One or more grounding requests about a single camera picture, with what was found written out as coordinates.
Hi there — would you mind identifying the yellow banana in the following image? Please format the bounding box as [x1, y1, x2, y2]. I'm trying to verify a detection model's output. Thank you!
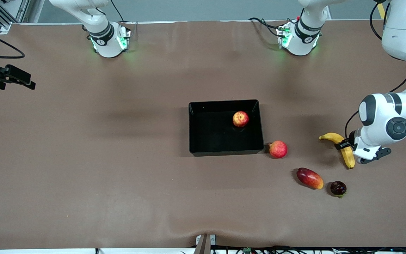
[319, 132, 356, 169]

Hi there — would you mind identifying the red yellow striped apple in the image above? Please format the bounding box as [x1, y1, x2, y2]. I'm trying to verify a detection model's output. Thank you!
[233, 111, 250, 128]

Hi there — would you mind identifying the black rectangular plastic box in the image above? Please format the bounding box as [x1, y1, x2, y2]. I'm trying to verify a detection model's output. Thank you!
[188, 99, 265, 157]

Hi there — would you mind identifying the dark purple mangosteen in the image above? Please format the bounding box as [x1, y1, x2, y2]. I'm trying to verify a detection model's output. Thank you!
[330, 181, 347, 199]

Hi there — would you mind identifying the red yellow mango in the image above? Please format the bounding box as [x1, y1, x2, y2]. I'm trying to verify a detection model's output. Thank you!
[296, 168, 324, 190]

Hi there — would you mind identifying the metal table edge clamp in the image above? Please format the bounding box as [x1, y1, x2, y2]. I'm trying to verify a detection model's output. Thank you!
[193, 234, 217, 254]

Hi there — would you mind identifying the aluminium frame profile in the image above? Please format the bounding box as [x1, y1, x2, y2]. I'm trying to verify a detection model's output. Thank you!
[0, 0, 31, 35]

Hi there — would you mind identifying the black arm base cable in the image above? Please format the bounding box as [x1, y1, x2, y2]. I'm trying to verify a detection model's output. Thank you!
[248, 17, 282, 38]
[109, 0, 126, 24]

